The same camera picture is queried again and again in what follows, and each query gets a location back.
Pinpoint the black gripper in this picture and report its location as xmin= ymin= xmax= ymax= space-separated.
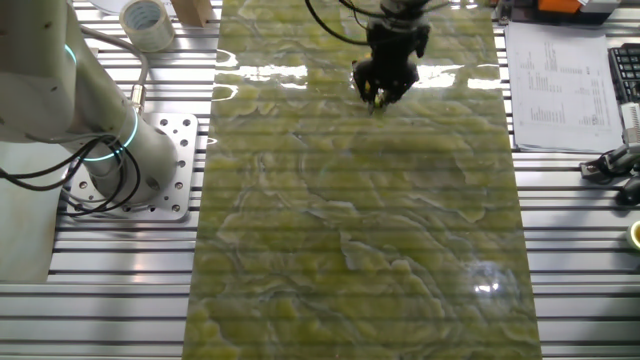
xmin=351 ymin=19 xmax=432 ymax=116

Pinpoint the green marble pattern mat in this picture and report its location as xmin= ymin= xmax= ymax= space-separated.
xmin=182 ymin=0 xmax=544 ymax=360

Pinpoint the black device box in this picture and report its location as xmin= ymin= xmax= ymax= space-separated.
xmin=494 ymin=0 xmax=624 ymax=26

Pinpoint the printed paper sheet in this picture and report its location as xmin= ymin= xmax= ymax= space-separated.
xmin=503 ymin=22 xmax=625 ymax=154

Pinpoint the orange block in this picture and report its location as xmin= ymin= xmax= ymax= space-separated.
xmin=537 ymin=0 xmax=585 ymax=15

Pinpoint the wooden block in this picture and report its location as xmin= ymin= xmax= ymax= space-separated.
xmin=169 ymin=0 xmax=217 ymax=29

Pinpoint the beige tape roll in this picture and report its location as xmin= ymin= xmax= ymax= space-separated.
xmin=118 ymin=0 xmax=177 ymax=54

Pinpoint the black keyboard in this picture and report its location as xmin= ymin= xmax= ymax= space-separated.
xmin=607 ymin=42 xmax=640 ymax=105

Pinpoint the black clamp tool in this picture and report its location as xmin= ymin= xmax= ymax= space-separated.
xmin=579 ymin=142 xmax=640 ymax=181

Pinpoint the white ribbed adapter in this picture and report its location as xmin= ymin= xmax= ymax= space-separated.
xmin=619 ymin=101 xmax=640 ymax=146

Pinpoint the white disc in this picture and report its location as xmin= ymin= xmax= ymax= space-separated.
xmin=88 ymin=0 xmax=126 ymax=15

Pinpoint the green tape roll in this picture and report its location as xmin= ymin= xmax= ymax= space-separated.
xmin=625 ymin=219 xmax=640 ymax=251

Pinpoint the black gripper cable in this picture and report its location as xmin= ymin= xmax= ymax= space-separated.
xmin=303 ymin=0 xmax=374 ymax=47

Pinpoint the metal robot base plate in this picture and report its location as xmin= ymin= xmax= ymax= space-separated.
xmin=63 ymin=112 xmax=200 ymax=222

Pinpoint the grey cable with metal connector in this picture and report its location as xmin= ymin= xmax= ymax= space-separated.
xmin=79 ymin=24 xmax=151 ymax=116

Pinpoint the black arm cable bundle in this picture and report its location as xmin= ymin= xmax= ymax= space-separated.
xmin=0 ymin=133 xmax=142 ymax=217

